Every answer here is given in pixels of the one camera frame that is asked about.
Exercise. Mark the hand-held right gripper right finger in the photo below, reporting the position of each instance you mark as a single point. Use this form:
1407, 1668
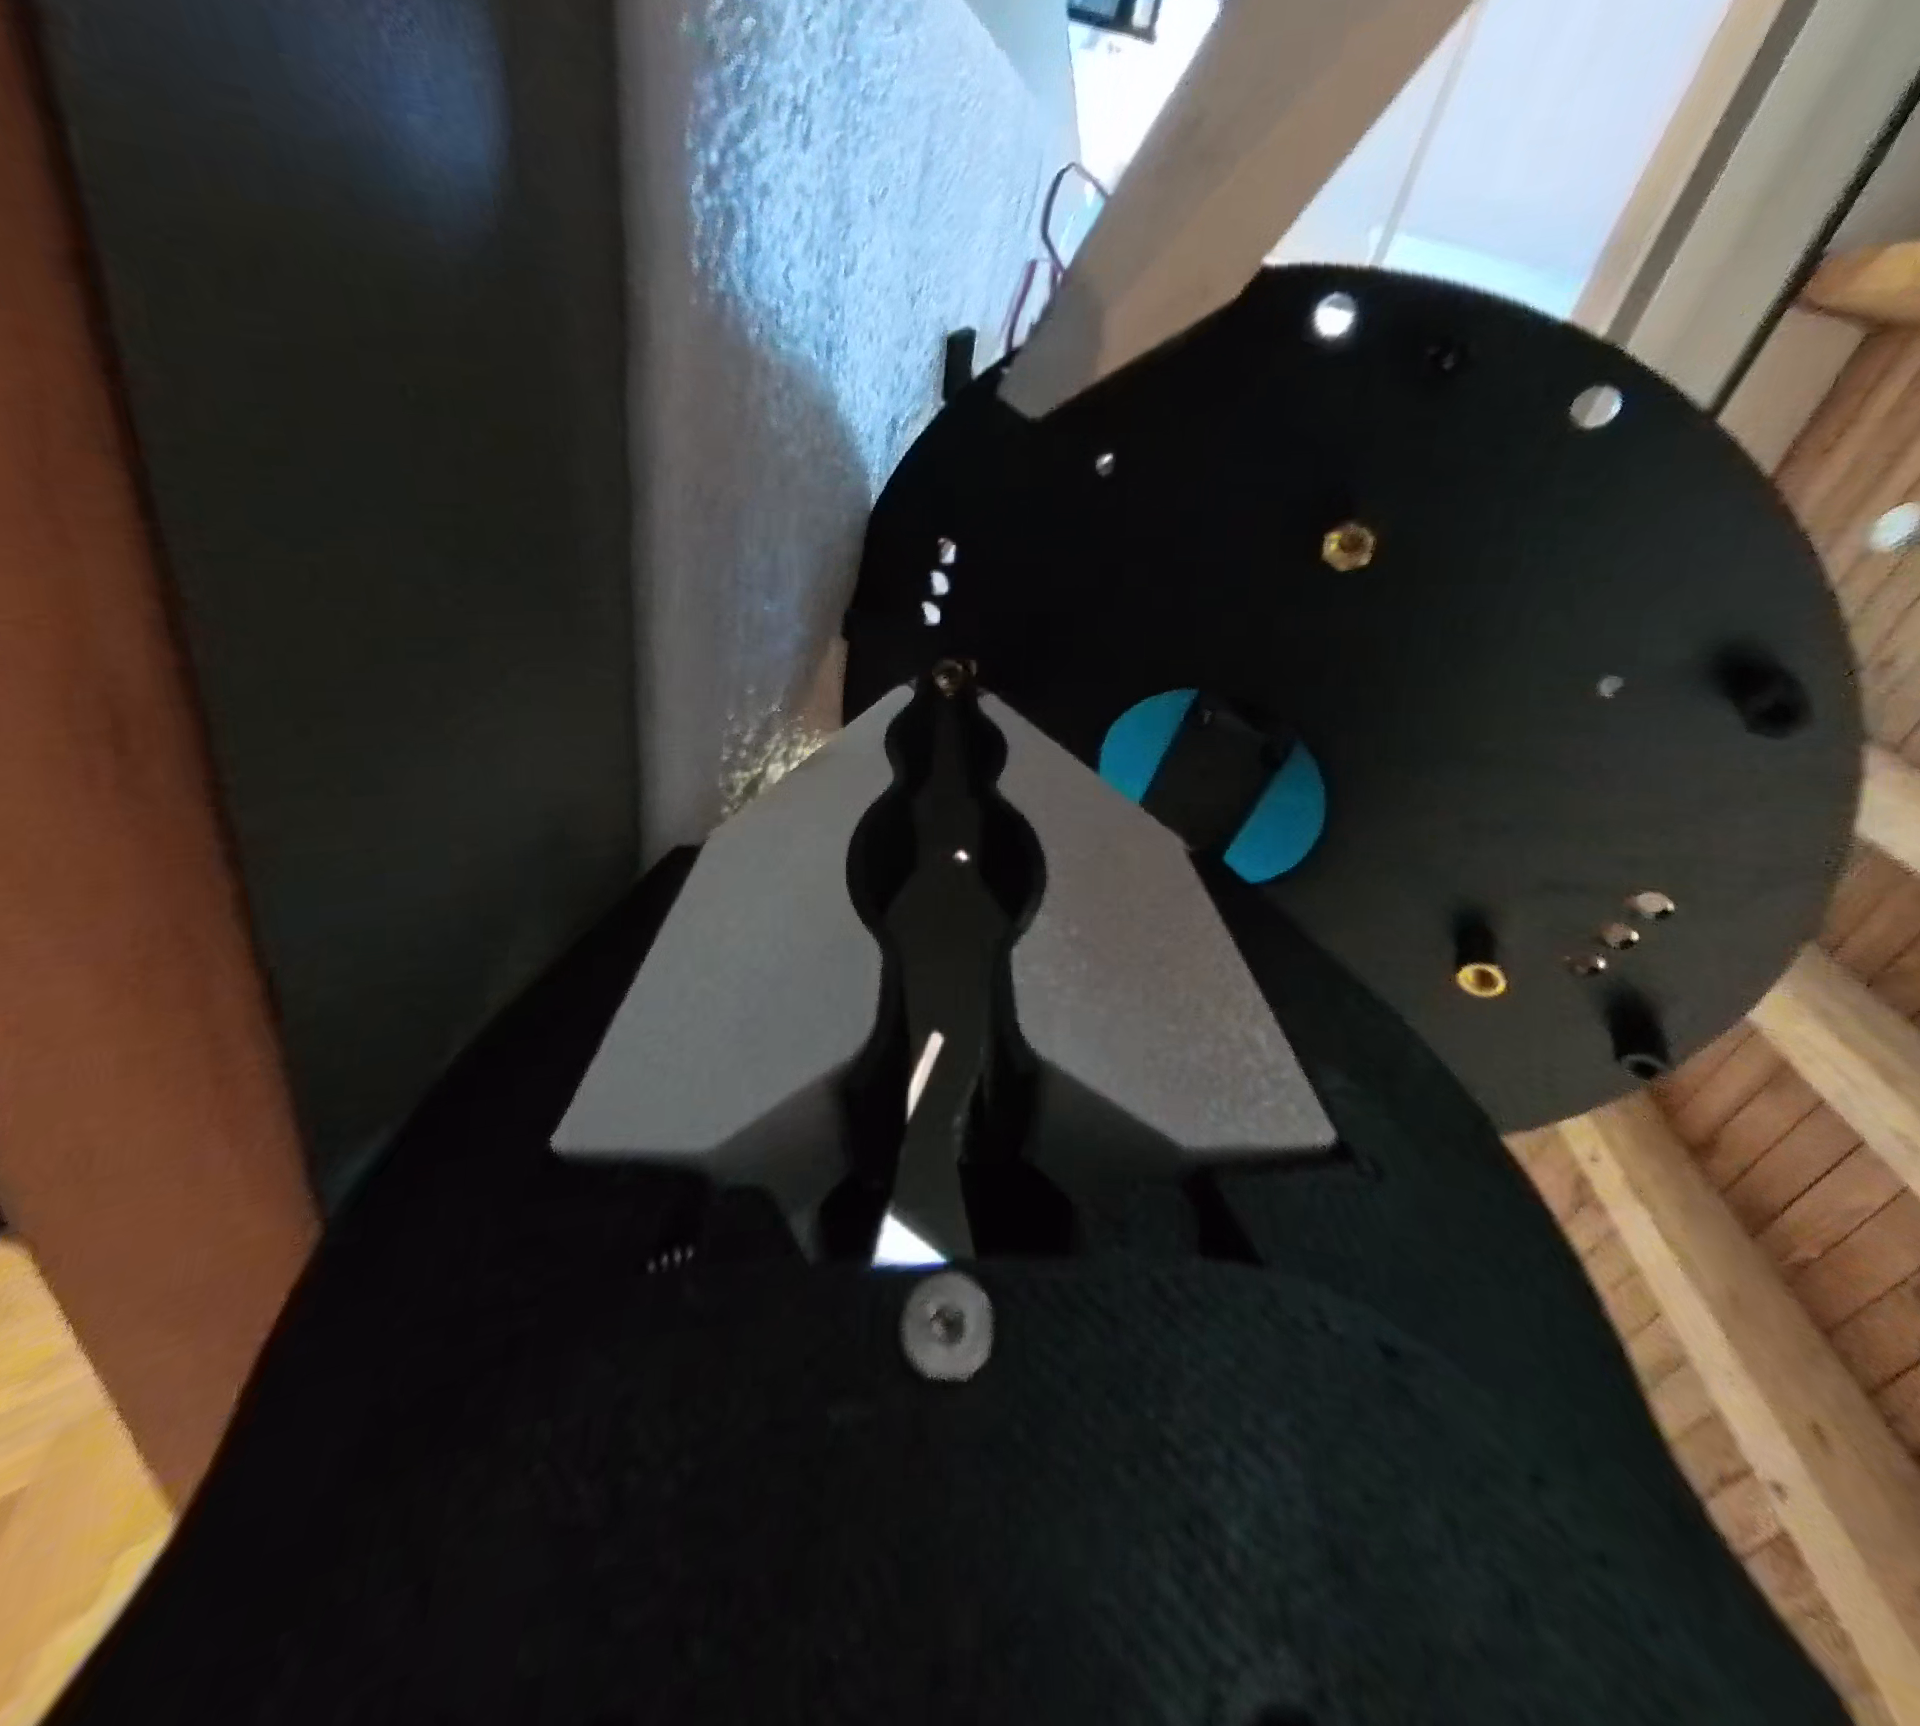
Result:
1140, 1006

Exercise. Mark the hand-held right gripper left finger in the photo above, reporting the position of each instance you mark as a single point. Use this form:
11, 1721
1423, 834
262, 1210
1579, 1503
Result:
721, 1006

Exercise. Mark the blue and black toy robot arm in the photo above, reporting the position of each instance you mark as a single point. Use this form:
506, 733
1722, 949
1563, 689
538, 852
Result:
1501, 706

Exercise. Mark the dark desk with wooden edge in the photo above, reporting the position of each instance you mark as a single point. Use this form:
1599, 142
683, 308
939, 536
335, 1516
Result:
300, 407

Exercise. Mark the grey foam mat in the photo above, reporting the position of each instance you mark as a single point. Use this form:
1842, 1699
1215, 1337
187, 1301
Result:
840, 180

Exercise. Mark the white post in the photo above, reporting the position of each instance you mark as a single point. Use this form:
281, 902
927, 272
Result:
1351, 76

